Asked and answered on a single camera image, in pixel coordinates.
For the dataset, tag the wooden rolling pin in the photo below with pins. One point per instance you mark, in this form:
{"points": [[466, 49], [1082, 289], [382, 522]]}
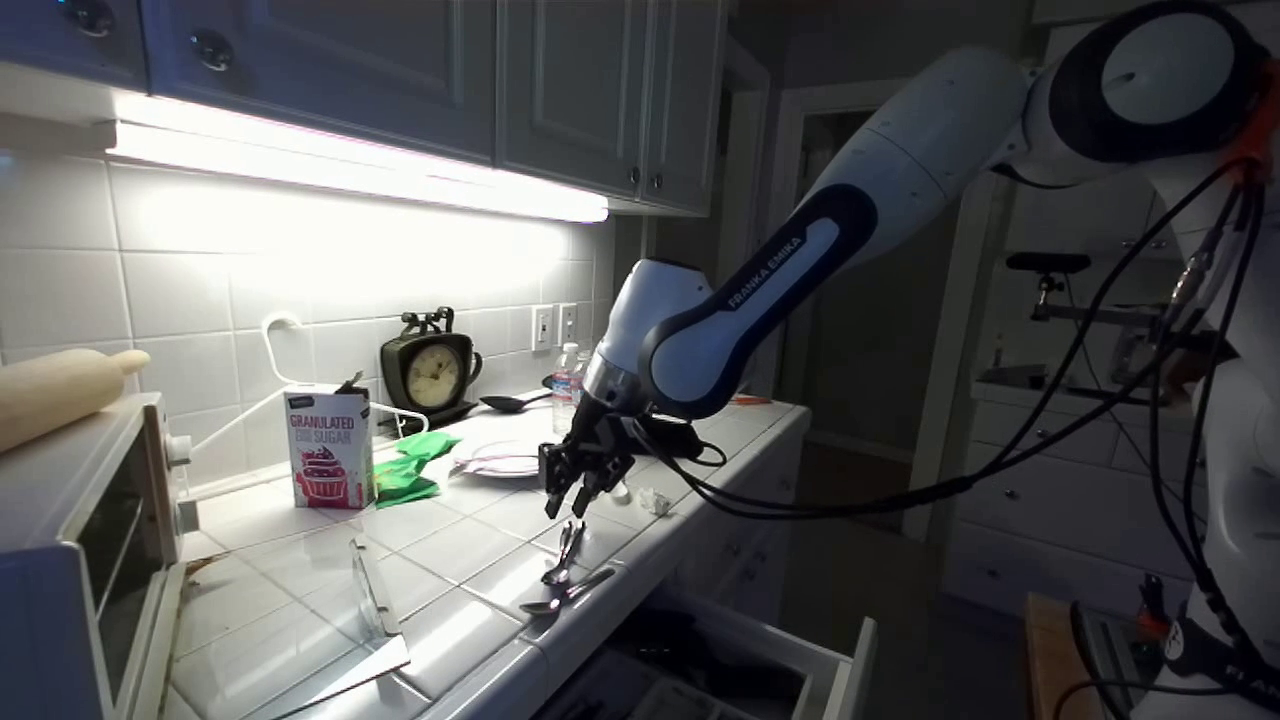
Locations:
{"points": [[65, 388]]}

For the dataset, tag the metal spoon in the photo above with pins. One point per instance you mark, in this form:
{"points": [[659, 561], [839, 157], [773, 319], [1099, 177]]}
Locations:
{"points": [[568, 561]]}

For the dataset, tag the open white cutlery drawer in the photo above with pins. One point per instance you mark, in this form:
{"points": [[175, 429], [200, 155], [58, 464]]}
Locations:
{"points": [[802, 673]]}

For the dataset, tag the white carton with red print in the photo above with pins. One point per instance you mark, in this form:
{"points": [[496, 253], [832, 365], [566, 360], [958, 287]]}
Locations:
{"points": [[325, 445]]}

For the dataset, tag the blue-grey upper wall cabinet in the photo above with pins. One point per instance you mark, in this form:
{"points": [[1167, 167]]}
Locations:
{"points": [[574, 81]]}

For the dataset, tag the white toaster oven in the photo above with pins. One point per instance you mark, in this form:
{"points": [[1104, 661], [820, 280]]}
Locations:
{"points": [[83, 534]]}

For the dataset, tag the white plate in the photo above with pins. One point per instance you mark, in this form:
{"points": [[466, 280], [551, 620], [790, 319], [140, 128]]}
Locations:
{"points": [[500, 460]]}

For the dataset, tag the small clear plastic container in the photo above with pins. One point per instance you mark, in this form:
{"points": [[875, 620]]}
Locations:
{"points": [[566, 369]]}

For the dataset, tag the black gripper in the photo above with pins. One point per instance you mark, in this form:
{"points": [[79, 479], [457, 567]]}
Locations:
{"points": [[594, 454]]}

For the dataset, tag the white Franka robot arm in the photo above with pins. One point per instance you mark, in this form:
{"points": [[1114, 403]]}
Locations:
{"points": [[881, 173]]}

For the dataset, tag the under-cabinet strip light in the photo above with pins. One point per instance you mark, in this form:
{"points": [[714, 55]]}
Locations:
{"points": [[344, 167]]}

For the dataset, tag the small white lump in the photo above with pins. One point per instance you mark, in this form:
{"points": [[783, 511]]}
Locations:
{"points": [[620, 492]]}

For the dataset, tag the dark round cabinet knob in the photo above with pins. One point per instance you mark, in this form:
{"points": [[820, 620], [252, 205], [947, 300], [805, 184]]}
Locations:
{"points": [[211, 49], [84, 15]]}

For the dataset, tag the green cloth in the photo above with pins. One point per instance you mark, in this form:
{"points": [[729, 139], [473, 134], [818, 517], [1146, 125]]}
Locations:
{"points": [[406, 464]]}

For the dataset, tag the black twin-bell alarm clock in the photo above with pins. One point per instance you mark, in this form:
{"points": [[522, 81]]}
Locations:
{"points": [[431, 369]]}

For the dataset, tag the black metal bar mount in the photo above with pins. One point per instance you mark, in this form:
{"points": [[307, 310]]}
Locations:
{"points": [[1044, 260]]}

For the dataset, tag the black ladle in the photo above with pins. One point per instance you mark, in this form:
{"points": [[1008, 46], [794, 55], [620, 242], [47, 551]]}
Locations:
{"points": [[508, 403]]}

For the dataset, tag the white wall outlet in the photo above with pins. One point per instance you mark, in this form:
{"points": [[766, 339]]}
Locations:
{"points": [[568, 320], [541, 331]]}

